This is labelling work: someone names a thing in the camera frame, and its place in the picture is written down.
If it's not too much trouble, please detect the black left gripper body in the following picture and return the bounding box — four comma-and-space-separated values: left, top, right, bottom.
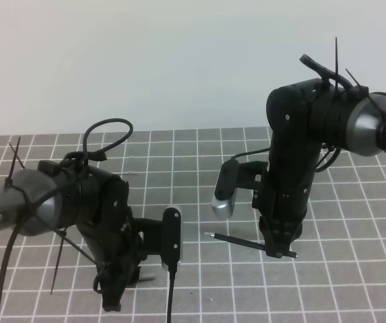
74, 168, 145, 270

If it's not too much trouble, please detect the black left camera cable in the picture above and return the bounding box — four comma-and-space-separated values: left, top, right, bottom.
166, 264, 179, 323

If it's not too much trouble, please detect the black clear pen cap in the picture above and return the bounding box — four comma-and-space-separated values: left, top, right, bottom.
135, 266, 156, 285

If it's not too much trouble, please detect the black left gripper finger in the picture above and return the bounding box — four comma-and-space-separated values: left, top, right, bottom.
100, 261, 140, 312

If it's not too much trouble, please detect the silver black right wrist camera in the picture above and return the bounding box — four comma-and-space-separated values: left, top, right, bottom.
211, 159, 239, 220

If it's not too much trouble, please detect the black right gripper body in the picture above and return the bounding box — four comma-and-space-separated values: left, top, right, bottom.
259, 78, 330, 242

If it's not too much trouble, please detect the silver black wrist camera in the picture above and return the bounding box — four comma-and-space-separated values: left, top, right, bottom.
211, 159, 239, 220
161, 205, 183, 272

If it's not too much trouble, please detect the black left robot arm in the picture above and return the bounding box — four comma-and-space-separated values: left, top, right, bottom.
0, 168, 139, 312

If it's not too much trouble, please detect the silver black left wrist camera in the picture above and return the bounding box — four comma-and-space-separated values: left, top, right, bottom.
161, 205, 183, 272

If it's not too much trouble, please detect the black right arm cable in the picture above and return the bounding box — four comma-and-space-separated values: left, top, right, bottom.
298, 36, 371, 98

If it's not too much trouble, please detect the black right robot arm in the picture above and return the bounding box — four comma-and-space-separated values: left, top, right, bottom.
257, 79, 386, 258

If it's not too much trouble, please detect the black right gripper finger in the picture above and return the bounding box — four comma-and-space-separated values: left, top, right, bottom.
262, 231, 276, 256
276, 236, 296, 258

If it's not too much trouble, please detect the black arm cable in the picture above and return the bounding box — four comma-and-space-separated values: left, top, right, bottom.
61, 117, 135, 176
298, 36, 371, 98

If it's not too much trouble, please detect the black pen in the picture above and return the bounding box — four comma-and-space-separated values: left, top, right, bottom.
205, 232, 297, 258

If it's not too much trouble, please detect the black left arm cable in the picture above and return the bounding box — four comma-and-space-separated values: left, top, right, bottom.
61, 117, 135, 176

